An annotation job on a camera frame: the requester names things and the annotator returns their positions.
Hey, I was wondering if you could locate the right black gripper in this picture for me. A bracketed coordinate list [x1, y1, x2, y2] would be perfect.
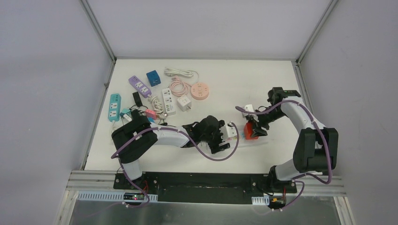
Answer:
[247, 106, 286, 137]

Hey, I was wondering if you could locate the red plug adapter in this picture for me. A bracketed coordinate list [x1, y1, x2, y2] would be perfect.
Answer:
[244, 122, 259, 140]

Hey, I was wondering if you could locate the white cube adapter orange sticker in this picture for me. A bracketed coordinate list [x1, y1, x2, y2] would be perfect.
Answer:
[177, 95, 191, 112]

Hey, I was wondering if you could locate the pink round power strip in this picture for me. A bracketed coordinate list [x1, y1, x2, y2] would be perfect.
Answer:
[190, 82, 209, 100]

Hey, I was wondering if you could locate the white USB power strip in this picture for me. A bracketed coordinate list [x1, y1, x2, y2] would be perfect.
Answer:
[161, 88, 176, 116]

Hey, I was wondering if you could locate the pink cable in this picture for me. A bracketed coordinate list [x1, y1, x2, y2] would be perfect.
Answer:
[168, 75, 192, 98]

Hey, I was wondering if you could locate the pink plug adapter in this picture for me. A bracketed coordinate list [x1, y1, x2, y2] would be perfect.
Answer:
[144, 109, 157, 120]

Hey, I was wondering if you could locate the dark blue cube adapter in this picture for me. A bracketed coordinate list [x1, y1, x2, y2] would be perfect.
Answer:
[146, 70, 161, 87]

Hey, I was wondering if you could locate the white long power strip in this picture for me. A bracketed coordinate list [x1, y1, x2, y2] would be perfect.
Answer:
[198, 132, 268, 151]

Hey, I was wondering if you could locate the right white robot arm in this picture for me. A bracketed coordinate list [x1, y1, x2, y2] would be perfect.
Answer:
[236, 87, 338, 192]

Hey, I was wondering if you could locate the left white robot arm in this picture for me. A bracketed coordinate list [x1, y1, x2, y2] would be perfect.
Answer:
[111, 109, 239, 190]

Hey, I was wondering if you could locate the white multi-plug adapter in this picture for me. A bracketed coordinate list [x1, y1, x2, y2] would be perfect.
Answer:
[123, 114, 132, 121]

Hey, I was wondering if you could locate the purple power strip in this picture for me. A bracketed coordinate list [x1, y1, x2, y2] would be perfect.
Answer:
[128, 75, 152, 98]

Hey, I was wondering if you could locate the black charger brick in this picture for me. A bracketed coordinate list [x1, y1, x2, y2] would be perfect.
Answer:
[132, 91, 143, 107]

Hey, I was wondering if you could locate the teal charger block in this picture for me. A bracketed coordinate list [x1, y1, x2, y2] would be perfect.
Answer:
[120, 108, 131, 117]

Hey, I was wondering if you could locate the teal power strip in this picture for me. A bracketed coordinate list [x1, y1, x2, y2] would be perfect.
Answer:
[108, 94, 122, 122]

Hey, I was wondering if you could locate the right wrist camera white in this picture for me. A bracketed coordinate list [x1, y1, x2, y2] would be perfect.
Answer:
[242, 104, 256, 119]

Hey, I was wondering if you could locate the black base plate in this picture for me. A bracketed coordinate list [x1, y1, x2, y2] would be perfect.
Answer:
[113, 172, 297, 205]

